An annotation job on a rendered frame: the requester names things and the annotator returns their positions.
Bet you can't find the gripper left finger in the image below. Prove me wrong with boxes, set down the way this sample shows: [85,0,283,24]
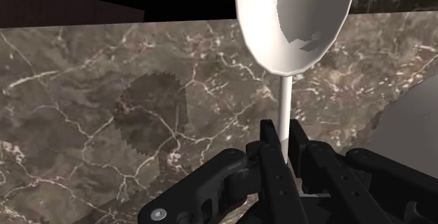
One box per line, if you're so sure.
[137,119,310,224]

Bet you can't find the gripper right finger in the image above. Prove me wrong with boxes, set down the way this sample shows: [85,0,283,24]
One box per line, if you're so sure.
[288,119,438,224]

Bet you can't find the white spoon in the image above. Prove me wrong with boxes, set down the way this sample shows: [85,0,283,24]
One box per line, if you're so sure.
[234,0,359,165]

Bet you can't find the grey plate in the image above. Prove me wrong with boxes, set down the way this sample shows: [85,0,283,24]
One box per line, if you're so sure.
[369,74,438,180]

